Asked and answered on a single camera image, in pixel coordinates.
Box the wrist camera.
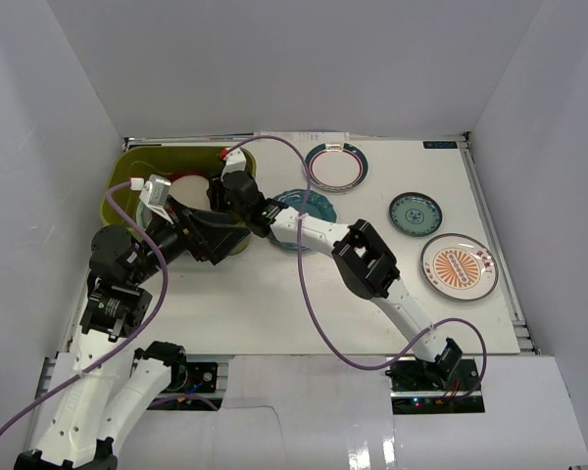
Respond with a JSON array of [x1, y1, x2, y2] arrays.
[[139, 174, 172, 222], [220, 148, 247, 178]]

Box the white plate with orange pattern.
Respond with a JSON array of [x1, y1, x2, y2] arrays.
[[419, 233, 500, 303]]

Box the small green blue patterned plate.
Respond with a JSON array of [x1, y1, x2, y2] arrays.
[[388, 192, 443, 237]]

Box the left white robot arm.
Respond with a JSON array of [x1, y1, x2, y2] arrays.
[[15, 198, 250, 469]]

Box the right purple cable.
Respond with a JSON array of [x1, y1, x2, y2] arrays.
[[222, 134, 488, 398]]

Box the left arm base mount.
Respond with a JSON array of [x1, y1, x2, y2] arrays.
[[166, 361, 219, 395]]

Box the teal scalloped plate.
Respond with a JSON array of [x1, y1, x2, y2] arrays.
[[269, 189, 338, 253]]

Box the green plastic bin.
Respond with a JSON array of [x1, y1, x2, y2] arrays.
[[100, 145, 260, 256]]

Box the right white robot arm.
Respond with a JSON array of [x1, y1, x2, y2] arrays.
[[208, 170, 462, 391]]

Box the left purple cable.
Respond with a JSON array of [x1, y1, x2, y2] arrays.
[[0, 179, 171, 459]]

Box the white plate with teal rim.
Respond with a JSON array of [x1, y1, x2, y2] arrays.
[[305, 142, 369, 193]]

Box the papers at back edge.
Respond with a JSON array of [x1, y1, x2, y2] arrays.
[[254, 131, 350, 144]]

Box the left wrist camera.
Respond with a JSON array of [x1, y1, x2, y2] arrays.
[[139, 174, 172, 222]]

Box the beige plate with red rim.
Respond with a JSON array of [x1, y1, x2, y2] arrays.
[[170, 168, 211, 211]]

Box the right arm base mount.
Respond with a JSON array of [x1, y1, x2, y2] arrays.
[[385, 359, 485, 415]]

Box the purple cable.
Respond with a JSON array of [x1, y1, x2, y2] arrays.
[[222, 134, 488, 398], [0, 179, 171, 459]]

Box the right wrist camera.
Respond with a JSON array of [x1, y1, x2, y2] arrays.
[[220, 148, 247, 178]]

